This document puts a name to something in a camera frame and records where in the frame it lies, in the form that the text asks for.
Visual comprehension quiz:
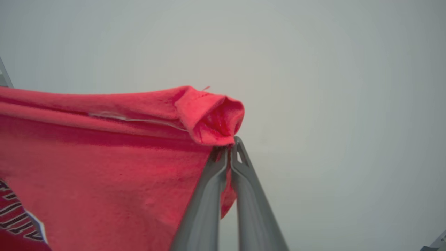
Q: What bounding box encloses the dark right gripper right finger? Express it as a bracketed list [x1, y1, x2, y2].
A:
[230, 136, 290, 251]

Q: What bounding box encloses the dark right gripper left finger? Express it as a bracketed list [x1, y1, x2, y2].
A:
[170, 146, 229, 251]

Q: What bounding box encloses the red and white garment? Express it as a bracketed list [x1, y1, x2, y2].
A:
[0, 85, 245, 251]

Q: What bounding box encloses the grey metal frame piece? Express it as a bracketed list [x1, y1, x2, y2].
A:
[420, 229, 446, 251]

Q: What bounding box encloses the grey metal partition post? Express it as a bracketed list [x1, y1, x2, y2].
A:
[0, 57, 14, 88]

